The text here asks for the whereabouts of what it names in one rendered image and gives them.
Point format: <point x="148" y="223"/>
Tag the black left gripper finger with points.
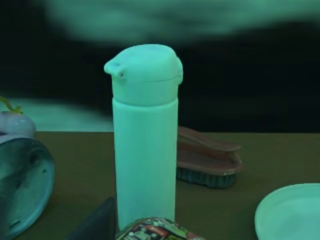
<point x="100" y="222"/>

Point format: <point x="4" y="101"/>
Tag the white flip-lid water bottle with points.
<point x="143" y="150"/>

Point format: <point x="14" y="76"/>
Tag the brown scrubbing brush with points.
<point x="210" y="160"/>

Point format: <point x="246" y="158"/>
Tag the purple toy eggplant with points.
<point x="15" y="123"/>

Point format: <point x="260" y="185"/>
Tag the white plate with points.
<point x="290" y="212"/>

